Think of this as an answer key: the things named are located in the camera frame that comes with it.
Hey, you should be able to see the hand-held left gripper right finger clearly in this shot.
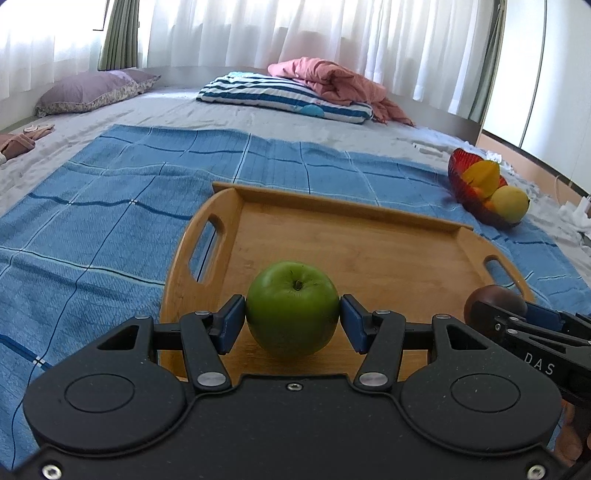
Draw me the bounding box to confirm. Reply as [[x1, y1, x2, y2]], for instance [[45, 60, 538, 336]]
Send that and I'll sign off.
[[341, 295, 492, 391]]

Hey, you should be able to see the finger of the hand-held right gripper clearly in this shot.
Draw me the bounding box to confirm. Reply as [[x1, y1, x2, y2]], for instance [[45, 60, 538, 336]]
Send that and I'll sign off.
[[472, 311, 591, 355], [525, 303, 591, 341]]

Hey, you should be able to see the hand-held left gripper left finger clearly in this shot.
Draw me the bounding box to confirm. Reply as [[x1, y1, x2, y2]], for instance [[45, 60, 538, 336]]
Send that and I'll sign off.
[[95, 294, 245, 394]]

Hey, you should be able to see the dark brown date fruit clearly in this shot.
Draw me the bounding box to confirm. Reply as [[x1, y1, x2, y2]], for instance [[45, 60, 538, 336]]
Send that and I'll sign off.
[[464, 285, 528, 333]]

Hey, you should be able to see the green apple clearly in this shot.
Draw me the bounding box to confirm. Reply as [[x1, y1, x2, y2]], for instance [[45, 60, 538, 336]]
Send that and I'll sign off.
[[246, 261, 341, 358]]

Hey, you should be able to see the wooden serving tray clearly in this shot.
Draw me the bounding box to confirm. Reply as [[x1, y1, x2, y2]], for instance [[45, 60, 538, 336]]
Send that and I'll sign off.
[[159, 181, 536, 381]]

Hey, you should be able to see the person's right hand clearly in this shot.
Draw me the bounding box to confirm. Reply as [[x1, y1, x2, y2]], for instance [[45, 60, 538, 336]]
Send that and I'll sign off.
[[560, 401, 591, 466]]

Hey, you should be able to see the yellow mango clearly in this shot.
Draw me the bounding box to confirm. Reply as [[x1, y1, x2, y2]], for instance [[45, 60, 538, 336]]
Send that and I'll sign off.
[[490, 185, 530, 221]]

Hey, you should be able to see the yellow starfruit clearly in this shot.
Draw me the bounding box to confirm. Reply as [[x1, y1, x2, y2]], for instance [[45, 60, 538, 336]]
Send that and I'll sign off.
[[462, 160, 502, 190]]

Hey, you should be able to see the white crumpled cloth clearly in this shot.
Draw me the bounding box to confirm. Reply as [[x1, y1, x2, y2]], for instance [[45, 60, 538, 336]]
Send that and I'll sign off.
[[480, 149, 514, 172]]

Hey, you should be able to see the blue checked blanket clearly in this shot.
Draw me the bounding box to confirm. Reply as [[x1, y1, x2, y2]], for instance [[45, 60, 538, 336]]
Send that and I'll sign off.
[[0, 124, 591, 467]]

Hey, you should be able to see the red glass bowl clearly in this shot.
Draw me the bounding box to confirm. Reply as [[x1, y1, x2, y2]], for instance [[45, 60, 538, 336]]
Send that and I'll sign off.
[[448, 148, 532, 230]]

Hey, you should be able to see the grey bed sheet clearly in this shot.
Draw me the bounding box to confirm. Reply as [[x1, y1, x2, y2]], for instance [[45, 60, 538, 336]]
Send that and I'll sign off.
[[0, 76, 591, 296]]

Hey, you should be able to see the blue striped pillow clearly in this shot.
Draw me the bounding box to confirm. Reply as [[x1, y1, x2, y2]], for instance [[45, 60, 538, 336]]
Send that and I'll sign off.
[[196, 71, 374, 124]]

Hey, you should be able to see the pink quilt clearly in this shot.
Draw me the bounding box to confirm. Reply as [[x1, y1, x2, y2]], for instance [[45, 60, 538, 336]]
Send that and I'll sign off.
[[268, 56, 416, 127]]

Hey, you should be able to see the white sliding door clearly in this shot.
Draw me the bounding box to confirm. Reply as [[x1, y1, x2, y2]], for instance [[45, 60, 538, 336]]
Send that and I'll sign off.
[[480, 0, 591, 178]]

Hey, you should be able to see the green curtain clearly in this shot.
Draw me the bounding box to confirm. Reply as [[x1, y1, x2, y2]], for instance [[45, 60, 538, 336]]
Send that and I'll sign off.
[[470, 0, 507, 123], [98, 0, 153, 72]]

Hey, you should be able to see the purple pillow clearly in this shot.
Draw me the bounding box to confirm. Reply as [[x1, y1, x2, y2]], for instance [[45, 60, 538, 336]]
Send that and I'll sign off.
[[34, 69, 162, 117]]

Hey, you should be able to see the pink folded garment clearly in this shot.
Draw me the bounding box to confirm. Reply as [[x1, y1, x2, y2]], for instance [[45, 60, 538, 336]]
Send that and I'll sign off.
[[0, 133, 37, 160]]

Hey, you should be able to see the white sheer curtain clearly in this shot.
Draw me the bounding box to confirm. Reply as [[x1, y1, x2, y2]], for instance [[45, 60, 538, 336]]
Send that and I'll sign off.
[[148, 0, 496, 114], [0, 0, 108, 101]]

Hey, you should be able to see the wooden bed frame board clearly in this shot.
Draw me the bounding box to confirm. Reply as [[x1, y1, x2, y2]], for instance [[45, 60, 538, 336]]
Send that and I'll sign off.
[[479, 130, 591, 206]]

